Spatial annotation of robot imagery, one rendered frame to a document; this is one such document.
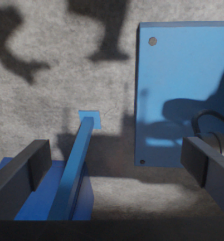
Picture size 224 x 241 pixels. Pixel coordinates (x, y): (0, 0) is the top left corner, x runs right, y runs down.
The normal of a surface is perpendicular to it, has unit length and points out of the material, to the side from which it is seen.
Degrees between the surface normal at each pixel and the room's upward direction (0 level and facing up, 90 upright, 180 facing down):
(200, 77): 0
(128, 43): 0
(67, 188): 90
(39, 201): 90
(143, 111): 0
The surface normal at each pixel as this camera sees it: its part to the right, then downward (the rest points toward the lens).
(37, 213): -0.05, -0.79
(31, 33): -0.10, 0.62
